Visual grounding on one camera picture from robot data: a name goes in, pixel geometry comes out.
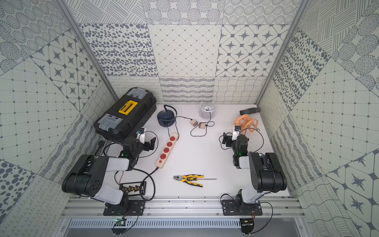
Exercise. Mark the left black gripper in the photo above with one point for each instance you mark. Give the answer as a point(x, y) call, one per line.
point(147, 143)

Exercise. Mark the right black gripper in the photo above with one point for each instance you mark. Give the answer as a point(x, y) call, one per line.
point(229, 139)

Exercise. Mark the cream red power strip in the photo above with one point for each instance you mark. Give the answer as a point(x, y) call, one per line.
point(167, 150)

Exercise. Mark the pink charger of blue fan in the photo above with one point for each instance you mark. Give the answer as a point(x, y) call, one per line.
point(194, 122)

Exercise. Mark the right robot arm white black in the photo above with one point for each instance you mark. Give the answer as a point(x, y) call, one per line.
point(266, 173)

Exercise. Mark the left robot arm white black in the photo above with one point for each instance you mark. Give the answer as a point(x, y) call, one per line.
point(86, 178)

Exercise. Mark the pink charger of white fan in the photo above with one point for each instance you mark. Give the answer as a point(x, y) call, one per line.
point(202, 125)

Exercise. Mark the dark blue desk fan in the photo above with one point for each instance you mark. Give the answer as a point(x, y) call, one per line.
point(167, 116)

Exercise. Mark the orange desk fan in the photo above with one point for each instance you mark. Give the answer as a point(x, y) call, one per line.
point(247, 123)

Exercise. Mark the white desk fan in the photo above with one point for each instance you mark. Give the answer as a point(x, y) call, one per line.
point(207, 110)

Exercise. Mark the black yellow toolbox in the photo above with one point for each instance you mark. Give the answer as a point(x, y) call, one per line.
point(127, 115)

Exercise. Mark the dark grey pipe piece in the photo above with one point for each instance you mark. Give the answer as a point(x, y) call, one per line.
point(250, 111)

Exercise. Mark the yellow black pliers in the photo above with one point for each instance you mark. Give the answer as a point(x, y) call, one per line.
point(189, 179)

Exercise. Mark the black screwdriver bit case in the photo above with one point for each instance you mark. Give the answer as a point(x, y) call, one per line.
point(134, 188)

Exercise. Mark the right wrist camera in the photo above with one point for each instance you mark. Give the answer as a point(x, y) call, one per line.
point(236, 132)

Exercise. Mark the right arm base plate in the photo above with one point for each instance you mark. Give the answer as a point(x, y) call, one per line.
point(233, 208)

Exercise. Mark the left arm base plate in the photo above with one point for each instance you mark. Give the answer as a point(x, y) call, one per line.
point(126, 208)

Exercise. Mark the aluminium front rail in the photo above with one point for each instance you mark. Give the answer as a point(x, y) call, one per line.
point(184, 207)

